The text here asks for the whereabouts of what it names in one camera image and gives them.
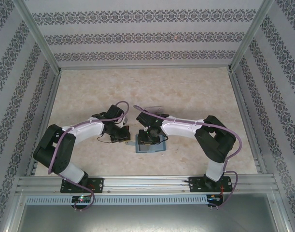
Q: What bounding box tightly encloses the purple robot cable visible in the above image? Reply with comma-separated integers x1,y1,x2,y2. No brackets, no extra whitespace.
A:
47,101,130,209
133,104,243,208

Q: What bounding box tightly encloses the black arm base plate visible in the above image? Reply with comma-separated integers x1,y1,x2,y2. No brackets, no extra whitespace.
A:
60,177,105,194
188,176,232,193

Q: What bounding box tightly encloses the aluminium frame post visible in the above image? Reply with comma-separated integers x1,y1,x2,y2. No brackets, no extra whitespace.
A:
13,0,62,73
226,0,277,73

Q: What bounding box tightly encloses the teal leather card holder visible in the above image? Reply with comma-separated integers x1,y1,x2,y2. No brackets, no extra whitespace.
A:
125,134,167,154

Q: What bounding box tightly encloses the aluminium table side rail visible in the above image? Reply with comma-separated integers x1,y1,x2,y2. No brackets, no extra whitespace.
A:
228,71,268,174
26,71,62,176

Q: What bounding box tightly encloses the small circuit board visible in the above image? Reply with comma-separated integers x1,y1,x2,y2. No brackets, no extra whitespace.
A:
207,194,224,203
71,195,92,204

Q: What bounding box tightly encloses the clear acrylic card stand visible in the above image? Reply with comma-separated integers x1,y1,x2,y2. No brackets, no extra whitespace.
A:
146,105,165,115

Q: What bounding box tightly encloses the grey metal panel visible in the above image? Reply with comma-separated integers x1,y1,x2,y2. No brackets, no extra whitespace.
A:
15,204,287,232

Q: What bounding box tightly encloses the aluminium mounting rail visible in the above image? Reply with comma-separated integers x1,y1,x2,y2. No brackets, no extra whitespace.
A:
15,175,276,195

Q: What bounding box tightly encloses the aluminium rear frame bar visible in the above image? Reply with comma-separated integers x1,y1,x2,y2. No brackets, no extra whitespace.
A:
59,64,231,71

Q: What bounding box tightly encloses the slotted grey cable duct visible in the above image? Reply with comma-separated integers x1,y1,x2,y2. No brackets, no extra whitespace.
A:
25,194,209,205

